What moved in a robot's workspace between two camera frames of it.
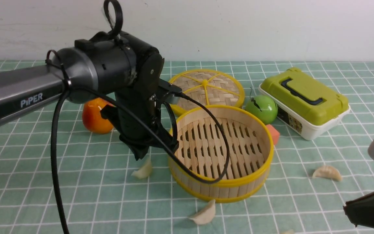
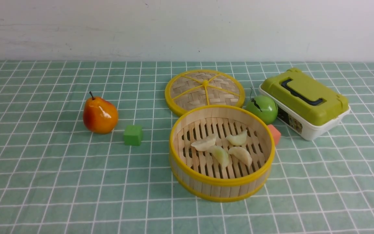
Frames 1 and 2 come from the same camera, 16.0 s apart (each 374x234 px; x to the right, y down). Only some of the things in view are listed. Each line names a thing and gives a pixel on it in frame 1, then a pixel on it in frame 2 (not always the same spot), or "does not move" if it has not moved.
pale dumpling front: [206, 215] → [204, 144]
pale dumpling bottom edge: [288, 232] → [238, 139]
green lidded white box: [306, 106] does not move
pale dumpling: [144, 171] → [221, 155]
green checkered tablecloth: [105, 191] does not move
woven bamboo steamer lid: [213, 87] does not move
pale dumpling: [327, 171] → [242, 154]
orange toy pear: [92, 118] does not move
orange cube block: [275, 135] does not move
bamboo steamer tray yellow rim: [224, 154] does not move
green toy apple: [264, 107] does not move
